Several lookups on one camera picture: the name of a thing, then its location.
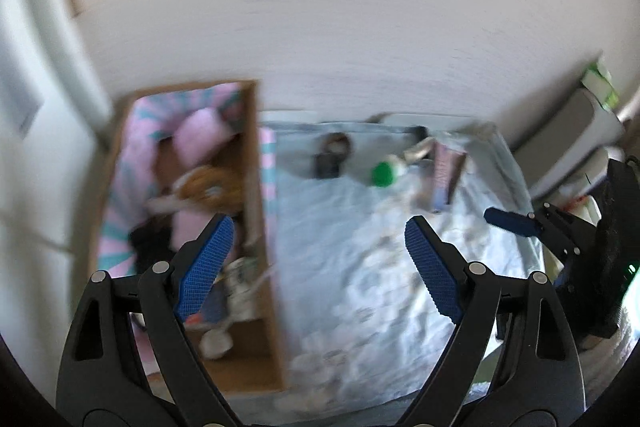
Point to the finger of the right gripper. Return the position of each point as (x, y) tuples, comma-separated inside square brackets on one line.
[(511, 222)]

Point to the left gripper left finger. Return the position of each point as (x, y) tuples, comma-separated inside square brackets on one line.
[(199, 262)]

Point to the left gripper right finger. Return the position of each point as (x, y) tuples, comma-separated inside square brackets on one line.
[(439, 264)]

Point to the brown plush toy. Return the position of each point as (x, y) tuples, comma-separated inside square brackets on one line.
[(204, 188)]

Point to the pink striped cardboard box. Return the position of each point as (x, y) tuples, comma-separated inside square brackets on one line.
[(143, 165)]

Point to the pink fluffy headband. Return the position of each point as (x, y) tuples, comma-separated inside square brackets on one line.
[(200, 136)]

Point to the white pillow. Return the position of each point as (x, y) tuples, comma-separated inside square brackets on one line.
[(574, 193)]

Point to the pink small packet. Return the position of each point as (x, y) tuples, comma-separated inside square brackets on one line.
[(448, 167)]

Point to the grey pillow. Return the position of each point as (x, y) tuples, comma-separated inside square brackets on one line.
[(578, 128)]

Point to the black small cylinder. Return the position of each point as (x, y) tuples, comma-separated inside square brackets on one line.
[(327, 166)]

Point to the green tissue box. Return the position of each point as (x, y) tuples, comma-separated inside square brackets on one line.
[(598, 81)]

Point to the white sliding door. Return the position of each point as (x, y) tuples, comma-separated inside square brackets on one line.
[(53, 133)]

